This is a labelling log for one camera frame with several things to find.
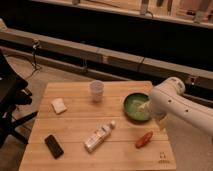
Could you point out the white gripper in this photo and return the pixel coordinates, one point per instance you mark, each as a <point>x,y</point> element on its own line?
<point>160,122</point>

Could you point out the green ceramic bowl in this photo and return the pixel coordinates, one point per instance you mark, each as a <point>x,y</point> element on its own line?
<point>131,105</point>

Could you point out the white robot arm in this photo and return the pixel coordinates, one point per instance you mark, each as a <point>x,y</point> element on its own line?
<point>167,97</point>

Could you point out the red orange carrot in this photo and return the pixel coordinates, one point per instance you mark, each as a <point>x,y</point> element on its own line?
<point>144,139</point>

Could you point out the white plastic bottle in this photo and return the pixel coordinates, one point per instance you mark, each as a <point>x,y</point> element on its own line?
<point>99,136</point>

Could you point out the clear plastic cup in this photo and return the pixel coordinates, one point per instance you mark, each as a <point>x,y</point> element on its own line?
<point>96,90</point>

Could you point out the white sponge block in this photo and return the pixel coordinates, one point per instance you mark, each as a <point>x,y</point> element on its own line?
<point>58,105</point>

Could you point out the black smartphone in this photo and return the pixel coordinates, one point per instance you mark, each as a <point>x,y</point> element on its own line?
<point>54,147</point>

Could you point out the black office chair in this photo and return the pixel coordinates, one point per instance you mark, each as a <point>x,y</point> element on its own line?
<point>12,94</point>

